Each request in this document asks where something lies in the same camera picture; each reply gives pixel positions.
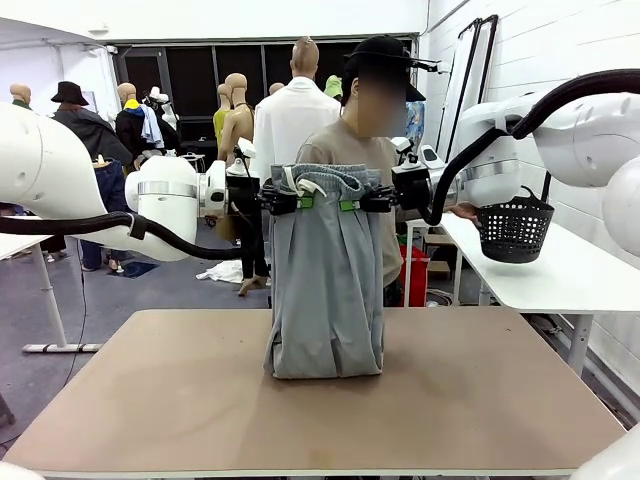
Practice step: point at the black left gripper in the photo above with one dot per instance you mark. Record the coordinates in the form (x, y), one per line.
(245, 197)

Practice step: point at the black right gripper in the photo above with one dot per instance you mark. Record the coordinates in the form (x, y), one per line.
(412, 190)

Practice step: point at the black perforated plastic basket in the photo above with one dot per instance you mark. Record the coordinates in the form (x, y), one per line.
(515, 230)

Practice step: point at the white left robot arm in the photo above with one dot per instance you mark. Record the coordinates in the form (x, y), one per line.
(50, 160)

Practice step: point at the person's left hand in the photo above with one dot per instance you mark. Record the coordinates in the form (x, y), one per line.
(467, 211)

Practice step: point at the person in beige sweater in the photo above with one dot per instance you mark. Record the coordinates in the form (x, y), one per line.
(340, 145)

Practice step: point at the mannequin in white shirt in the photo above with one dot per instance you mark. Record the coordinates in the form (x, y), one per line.
(295, 120)

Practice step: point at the red box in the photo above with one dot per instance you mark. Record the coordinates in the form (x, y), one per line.
(420, 275)

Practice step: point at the bare tan mannequin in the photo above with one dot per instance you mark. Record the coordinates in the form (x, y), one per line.
(237, 120)

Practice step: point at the white cloth on floor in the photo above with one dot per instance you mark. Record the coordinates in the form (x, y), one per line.
(222, 272)

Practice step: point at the mannequin in yellow top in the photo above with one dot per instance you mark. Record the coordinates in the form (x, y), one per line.
(220, 120)

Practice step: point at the black cap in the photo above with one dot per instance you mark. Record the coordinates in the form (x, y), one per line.
(382, 55)

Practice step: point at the black leaning frames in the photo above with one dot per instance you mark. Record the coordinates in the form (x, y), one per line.
(470, 75)

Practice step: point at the mannequin with yellow scarf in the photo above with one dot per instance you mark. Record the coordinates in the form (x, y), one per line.
(132, 125)

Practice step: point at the white side table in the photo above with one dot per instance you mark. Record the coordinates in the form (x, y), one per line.
(540, 285)

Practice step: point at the mannequin with black hat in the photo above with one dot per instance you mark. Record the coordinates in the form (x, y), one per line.
(80, 125)

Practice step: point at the white table with grey feet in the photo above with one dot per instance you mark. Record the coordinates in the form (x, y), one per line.
(50, 300)

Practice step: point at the mannequin in cream jacket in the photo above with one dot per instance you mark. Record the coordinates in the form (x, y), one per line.
(20, 95)

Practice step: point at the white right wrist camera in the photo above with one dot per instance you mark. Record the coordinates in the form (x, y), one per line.
(406, 152)

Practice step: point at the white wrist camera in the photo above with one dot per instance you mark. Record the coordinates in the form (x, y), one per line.
(406, 152)
(246, 150)

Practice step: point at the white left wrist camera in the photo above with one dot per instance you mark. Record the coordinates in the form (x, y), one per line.
(246, 150)

